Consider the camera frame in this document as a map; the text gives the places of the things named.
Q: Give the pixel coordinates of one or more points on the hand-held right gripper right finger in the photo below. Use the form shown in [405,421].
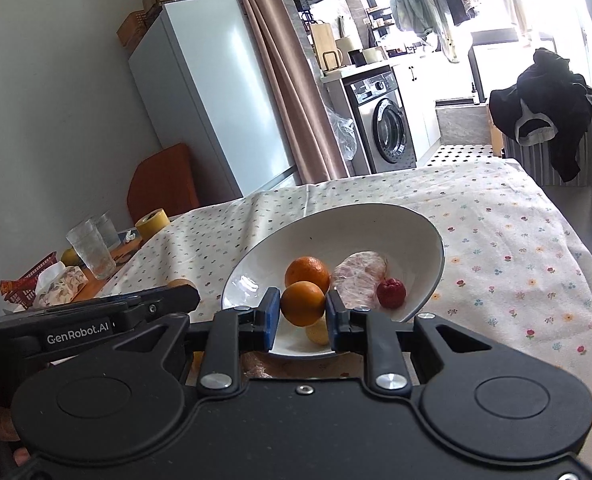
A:
[334,320]

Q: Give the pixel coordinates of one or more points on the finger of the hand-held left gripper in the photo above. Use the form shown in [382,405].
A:
[116,299]
[173,297]

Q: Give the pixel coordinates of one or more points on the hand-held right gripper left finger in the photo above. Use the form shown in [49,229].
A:
[270,317]

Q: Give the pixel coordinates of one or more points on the small yellow-green fruit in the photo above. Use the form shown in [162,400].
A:
[318,334]

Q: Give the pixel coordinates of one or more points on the orange mandarin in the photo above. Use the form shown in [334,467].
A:
[302,305]
[307,271]

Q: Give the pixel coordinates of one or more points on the pink peeled pomelo slice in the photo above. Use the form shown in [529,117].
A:
[358,280]

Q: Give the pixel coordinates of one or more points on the small dark red fruit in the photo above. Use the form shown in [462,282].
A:
[391,293]

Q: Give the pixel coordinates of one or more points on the white bowl with dark rim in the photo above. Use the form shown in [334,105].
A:
[375,230]

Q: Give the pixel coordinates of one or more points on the small orange kumquat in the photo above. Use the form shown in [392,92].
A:
[178,282]

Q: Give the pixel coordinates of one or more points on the floral tissue pack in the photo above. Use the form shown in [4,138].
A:
[61,285]

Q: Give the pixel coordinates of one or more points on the clear drinking glass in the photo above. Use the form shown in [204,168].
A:
[108,227]
[92,252]

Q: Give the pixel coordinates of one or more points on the yellow-green pear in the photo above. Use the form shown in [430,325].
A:
[70,257]

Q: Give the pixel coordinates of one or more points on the red plastic basket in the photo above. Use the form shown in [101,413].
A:
[23,282]

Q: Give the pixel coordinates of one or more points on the yellow tape roll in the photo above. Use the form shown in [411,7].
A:
[152,222]

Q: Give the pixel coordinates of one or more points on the orange chair back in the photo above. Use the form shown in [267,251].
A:
[163,185]

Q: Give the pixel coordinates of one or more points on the floral tablecloth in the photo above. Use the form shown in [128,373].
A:
[500,260]

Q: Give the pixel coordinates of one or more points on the clear plastic bag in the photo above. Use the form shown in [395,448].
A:
[343,132]

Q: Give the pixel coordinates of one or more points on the silver washing machine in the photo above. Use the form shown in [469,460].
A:
[383,120]

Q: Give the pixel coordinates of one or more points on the white refrigerator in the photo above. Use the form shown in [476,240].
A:
[216,95]

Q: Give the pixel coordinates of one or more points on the white kitchen cabinet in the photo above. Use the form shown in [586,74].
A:
[418,105]

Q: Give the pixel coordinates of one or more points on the pink curtain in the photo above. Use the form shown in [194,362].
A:
[296,85]

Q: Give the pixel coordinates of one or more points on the striped chair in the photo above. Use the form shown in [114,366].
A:
[525,160]

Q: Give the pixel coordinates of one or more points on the black pot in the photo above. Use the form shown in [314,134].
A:
[358,57]

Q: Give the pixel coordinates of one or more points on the grey upholstered chair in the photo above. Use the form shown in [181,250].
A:
[580,220]

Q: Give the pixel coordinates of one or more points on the white pot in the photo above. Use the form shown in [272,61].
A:
[374,55]

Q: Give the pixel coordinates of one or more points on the white paper roll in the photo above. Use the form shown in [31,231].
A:
[346,50]

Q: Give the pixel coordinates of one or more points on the wooden cutting board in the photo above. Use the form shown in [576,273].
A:
[322,42]

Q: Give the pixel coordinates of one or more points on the white appliance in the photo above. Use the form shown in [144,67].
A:
[500,65]

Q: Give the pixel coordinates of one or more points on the black clothing pile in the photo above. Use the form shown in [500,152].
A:
[550,95]

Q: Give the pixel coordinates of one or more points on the pale green hanging garment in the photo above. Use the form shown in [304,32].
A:
[420,5]

